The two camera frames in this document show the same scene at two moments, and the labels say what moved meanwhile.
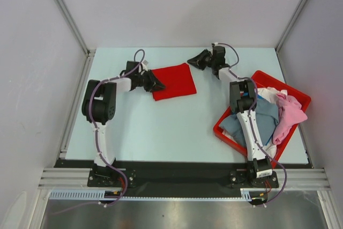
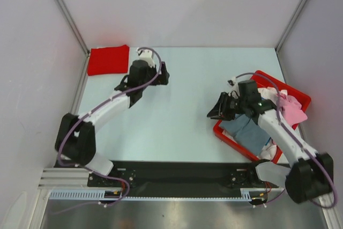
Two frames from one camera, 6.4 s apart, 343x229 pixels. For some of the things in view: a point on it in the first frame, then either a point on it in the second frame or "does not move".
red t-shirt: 178,80 to 108,60
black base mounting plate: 177,175 does not move
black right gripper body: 204,60 to 229,106
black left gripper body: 147,81 to 161,80
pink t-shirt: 290,115 does not move
